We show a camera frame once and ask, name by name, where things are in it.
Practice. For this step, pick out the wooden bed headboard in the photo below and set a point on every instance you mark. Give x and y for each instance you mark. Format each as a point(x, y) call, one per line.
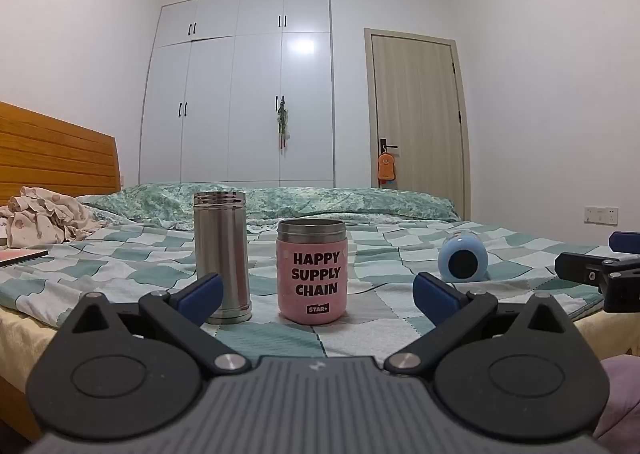
point(55, 154)

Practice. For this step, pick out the yellow bed sheet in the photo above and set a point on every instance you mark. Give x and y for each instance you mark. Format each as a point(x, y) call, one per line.
point(25, 334)

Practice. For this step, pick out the white wardrobe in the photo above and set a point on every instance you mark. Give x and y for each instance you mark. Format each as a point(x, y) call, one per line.
point(235, 94)

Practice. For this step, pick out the pink cloth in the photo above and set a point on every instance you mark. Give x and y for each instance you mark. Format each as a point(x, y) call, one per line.
point(622, 394)

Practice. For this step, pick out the tall stainless steel cup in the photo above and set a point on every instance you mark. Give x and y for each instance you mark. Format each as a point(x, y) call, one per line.
point(222, 244)

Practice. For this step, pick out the green hanging ornament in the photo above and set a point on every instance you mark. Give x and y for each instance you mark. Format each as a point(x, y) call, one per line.
point(282, 127)

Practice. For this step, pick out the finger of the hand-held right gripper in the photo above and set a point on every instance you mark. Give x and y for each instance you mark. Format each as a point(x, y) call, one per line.
point(580, 268)
point(627, 241)

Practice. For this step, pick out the pink steel cup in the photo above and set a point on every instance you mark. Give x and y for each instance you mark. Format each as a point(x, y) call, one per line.
point(312, 279)

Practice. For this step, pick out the light blue cup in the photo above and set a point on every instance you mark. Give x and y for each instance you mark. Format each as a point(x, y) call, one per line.
point(462, 259)

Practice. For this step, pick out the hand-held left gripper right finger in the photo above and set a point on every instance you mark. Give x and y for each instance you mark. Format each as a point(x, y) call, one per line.
point(432, 296)

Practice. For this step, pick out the white wall socket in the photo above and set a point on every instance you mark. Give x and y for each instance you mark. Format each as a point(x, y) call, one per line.
point(601, 214)

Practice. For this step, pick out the orange hanging toy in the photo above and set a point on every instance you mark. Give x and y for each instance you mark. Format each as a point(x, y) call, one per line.
point(386, 168)

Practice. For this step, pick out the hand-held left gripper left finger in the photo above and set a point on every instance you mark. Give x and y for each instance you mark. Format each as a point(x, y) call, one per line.
point(202, 296)

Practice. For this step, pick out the green checkered blanket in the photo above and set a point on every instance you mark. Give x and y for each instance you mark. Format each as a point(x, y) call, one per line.
point(145, 259)

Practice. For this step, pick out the beige dotted crumpled cloth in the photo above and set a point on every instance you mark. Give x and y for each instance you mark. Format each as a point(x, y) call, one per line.
point(45, 216)

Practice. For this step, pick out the beige wooden door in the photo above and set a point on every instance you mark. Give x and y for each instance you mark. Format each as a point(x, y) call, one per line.
point(415, 104)

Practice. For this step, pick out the green floral duvet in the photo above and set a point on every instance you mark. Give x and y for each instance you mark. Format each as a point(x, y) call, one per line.
point(325, 201)

